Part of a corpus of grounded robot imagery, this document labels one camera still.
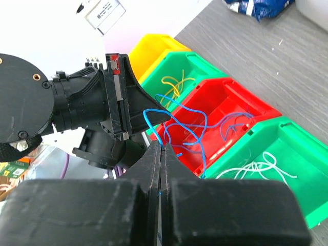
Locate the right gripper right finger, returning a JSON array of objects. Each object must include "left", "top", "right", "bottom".
[{"left": 161, "top": 145, "right": 312, "bottom": 245}]

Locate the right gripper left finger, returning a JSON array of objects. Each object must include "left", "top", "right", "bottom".
[{"left": 1, "top": 141, "right": 161, "bottom": 245}]

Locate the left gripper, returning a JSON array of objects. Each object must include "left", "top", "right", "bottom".
[{"left": 98, "top": 53, "right": 171, "bottom": 140}]

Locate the blue wire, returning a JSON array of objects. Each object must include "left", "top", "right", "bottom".
[
  {"left": 142, "top": 94, "right": 208, "bottom": 197},
  {"left": 163, "top": 111, "right": 254, "bottom": 154}
]

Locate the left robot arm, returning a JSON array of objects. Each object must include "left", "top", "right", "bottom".
[{"left": 1, "top": 53, "right": 170, "bottom": 169}]

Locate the left green bin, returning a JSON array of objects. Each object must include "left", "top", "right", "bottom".
[{"left": 139, "top": 51, "right": 229, "bottom": 136}]

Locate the green bin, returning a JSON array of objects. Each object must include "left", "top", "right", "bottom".
[
  {"left": 206, "top": 116, "right": 327, "bottom": 229},
  {"left": 139, "top": 51, "right": 229, "bottom": 136}
]

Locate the yellow bin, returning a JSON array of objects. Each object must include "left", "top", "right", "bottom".
[{"left": 129, "top": 33, "right": 191, "bottom": 84}]

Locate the red bin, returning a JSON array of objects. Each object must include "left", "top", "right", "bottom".
[{"left": 156, "top": 77, "right": 282, "bottom": 176}]

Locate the right green bin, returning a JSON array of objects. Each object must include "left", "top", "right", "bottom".
[{"left": 206, "top": 116, "right": 327, "bottom": 229}]

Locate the blue chips bag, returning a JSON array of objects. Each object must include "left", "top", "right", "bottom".
[{"left": 223, "top": 0, "right": 295, "bottom": 22}]

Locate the white plastic basket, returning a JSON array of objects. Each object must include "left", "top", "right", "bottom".
[{"left": 295, "top": 0, "right": 328, "bottom": 31}]

